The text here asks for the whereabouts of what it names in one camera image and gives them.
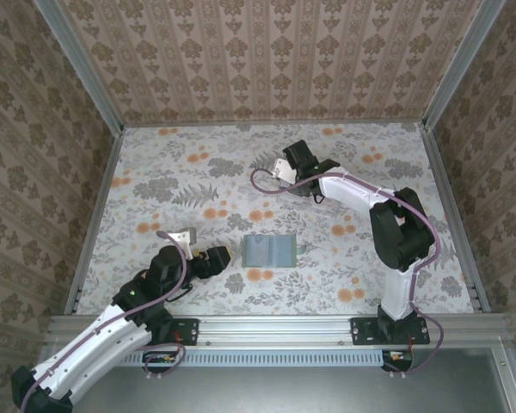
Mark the green card holder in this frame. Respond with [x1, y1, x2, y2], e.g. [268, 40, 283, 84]
[243, 234, 307, 270]

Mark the floral patterned table cover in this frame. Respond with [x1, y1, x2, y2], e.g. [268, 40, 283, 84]
[75, 124, 478, 317]

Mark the grey sheet metal panel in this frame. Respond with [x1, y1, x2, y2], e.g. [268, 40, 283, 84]
[25, 346, 516, 413]

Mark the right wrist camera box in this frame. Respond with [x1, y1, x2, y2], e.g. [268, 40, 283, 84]
[269, 157, 300, 182]

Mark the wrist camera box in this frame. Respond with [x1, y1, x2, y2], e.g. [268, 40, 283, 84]
[269, 157, 300, 182]
[169, 226, 198, 259]

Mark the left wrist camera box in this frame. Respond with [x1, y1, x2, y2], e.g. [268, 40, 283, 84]
[169, 226, 198, 259]

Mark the thin aluminium edge rail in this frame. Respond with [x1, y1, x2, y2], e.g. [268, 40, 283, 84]
[122, 120, 425, 129]

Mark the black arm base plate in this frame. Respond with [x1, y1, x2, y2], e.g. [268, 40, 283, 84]
[351, 317, 431, 347]
[152, 317, 200, 347]

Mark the black connector box with wires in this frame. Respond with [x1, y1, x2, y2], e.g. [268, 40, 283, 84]
[381, 348, 414, 372]
[142, 350, 182, 372]

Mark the long aluminium mounting rail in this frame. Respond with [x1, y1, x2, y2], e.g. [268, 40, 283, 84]
[46, 313, 511, 350]

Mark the aluminium side rail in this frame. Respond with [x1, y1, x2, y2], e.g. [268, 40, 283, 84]
[421, 126, 492, 313]
[64, 128, 126, 315]

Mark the slotted grey cable duct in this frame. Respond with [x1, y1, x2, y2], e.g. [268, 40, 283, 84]
[120, 348, 386, 367]

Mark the aluminium corner post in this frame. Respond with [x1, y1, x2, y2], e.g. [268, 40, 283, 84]
[421, 0, 507, 131]
[32, 0, 126, 134]

